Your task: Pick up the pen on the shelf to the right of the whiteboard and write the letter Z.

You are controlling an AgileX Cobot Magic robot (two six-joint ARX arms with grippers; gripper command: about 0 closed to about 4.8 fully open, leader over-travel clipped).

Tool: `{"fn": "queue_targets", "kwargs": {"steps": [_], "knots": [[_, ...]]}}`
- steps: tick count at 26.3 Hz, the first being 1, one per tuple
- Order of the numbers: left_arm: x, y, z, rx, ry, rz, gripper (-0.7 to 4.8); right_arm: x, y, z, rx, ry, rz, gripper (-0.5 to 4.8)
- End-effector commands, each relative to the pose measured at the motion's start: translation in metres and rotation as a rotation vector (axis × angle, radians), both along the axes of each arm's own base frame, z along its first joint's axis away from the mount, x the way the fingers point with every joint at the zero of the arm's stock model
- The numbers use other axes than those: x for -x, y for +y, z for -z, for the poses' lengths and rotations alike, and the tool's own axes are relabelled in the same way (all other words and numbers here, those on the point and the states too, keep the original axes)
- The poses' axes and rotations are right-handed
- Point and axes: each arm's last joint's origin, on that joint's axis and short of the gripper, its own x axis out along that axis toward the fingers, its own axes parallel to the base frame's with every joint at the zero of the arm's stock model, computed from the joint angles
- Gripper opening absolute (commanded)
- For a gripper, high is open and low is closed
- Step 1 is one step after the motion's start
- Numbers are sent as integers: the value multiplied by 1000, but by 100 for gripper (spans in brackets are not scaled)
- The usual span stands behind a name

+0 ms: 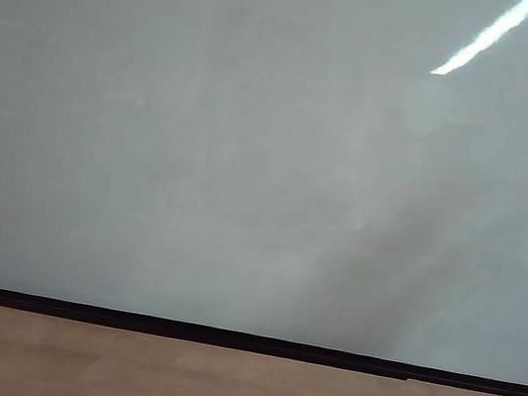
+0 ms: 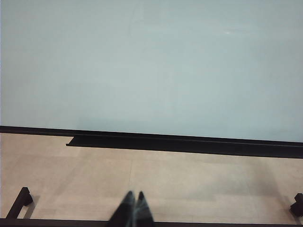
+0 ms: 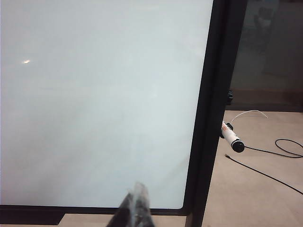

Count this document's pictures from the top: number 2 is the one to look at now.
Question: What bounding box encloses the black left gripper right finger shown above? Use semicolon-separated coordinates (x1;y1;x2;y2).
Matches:
136;191;155;223

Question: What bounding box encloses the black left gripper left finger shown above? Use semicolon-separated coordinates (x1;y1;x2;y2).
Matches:
111;191;136;224

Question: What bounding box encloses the black whiteboard pen tray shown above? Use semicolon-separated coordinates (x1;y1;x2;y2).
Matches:
65;134;303;159

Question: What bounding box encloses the black whiteboard stand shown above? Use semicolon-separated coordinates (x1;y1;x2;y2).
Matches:
0;187;299;227

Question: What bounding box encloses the black caster wheel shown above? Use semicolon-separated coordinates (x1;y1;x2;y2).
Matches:
290;193;303;217

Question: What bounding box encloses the white whiteboard black frame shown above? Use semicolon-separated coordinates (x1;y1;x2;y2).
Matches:
0;0;303;144

